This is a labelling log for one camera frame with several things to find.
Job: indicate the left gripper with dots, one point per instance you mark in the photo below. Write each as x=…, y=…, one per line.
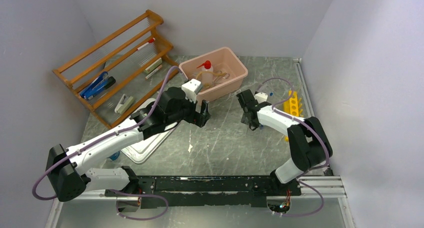
x=200, y=118

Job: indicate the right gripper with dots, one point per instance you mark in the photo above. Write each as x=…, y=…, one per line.
x=245, y=121

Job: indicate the metal crucible tongs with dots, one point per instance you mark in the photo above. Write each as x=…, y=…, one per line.
x=218, y=76

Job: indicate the white red-capped squeeze bottle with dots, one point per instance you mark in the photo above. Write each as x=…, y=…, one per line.
x=206, y=74

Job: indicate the tan rubber tube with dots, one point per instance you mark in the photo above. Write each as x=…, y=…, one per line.
x=207, y=84

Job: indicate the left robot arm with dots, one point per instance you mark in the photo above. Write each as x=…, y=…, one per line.
x=72, y=171

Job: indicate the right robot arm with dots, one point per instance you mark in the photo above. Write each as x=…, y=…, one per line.
x=308, y=144

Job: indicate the yellow test tube rack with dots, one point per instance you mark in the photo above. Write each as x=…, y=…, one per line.
x=293, y=105

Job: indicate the pink plastic bin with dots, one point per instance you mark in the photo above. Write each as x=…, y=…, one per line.
x=223, y=60

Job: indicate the white pen on shelf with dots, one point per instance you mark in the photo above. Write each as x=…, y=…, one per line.
x=153, y=72

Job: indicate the white green eraser box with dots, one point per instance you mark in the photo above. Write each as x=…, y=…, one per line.
x=153, y=66

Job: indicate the white tray lid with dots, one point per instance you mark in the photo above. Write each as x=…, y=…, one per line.
x=140, y=152

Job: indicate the small white stapler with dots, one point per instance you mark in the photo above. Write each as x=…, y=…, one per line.
x=123, y=104

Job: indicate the blue white tape roll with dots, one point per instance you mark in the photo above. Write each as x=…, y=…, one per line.
x=115, y=156

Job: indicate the wooden shelf rack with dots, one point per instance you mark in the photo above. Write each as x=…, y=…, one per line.
x=118, y=55

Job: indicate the blue stapler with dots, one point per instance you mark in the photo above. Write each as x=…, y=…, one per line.
x=101, y=83

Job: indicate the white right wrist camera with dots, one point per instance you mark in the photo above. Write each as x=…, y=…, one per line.
x=261, y=97

